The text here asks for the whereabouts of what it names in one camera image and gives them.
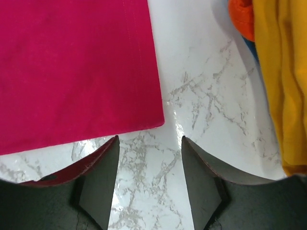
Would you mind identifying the blue folded t-shirt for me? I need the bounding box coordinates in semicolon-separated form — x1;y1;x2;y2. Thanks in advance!
222;0;261;70

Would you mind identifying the yellow folded t-shirt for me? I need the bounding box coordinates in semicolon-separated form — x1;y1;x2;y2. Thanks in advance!
253;0;307;176

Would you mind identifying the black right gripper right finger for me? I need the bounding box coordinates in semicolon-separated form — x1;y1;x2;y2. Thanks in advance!
181;137;307;230

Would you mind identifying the magenta pink t-shirt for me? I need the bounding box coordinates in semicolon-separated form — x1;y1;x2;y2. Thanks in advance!
0;0;165;155

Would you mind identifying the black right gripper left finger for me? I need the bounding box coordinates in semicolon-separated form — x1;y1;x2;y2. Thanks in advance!
0;137;119;230

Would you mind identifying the orange folded t-shirt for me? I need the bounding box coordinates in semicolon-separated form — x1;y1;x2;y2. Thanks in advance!
227;0;255;41

